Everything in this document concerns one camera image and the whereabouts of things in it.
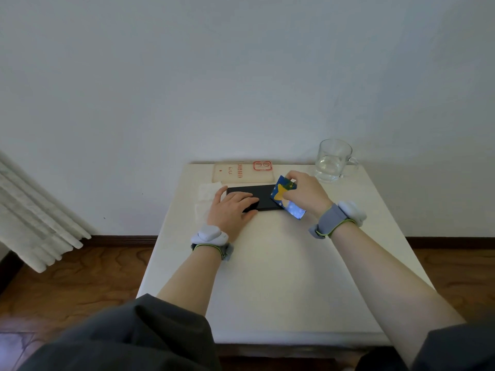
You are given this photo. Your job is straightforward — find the dark grey shirt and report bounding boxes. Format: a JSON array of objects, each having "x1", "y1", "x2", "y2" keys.
[{"x1": 17, "y1": 293, "x2": 495, "y2": 371}]

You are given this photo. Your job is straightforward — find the person's left hand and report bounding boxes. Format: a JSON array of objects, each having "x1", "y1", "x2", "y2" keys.
[{"x1": 207, "y1": 185, "x2": 260, "y2": 244}]

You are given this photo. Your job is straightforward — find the blue card yellow star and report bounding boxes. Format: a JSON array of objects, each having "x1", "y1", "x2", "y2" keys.
[{"x1": 270, "y1": 175, "x2": 307, "y2": 221}]

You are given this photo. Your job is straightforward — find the glass mug with water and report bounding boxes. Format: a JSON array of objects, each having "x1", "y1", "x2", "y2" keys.
[{"x1": 313, "y1": 139, "x2": 359, "y2": 183}]

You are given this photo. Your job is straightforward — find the person's right hand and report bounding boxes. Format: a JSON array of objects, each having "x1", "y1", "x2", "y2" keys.
[{"x1": 282, "y1": 170, "x2": 334, "y2": 220}]

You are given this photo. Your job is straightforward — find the clear phone case red print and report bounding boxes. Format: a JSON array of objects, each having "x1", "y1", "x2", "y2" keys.
[{"x1": 211, "y1": 161, "x2": 275, "y2": 185}]

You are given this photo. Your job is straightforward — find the white curtain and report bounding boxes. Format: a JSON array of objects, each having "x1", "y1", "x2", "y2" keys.
[{"x1": 0, "y1": 152, "x2": 92, "y2": 274}]

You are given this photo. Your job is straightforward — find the person's left forearm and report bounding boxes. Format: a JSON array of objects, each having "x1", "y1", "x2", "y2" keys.
[{"x1": 156, "y1": 246, "x2": 224, "y2": 317}]

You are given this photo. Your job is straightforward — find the person's right forearm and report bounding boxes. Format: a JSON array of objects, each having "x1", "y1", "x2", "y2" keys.
[{"x1": 331, "y1": 222, "x2": 467, "y2": 369}]

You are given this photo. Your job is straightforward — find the white wipe tissues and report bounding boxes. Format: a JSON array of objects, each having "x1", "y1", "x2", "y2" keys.
[{"x1": 198, "y1": 181, "x2": 224, "y2": 202}]

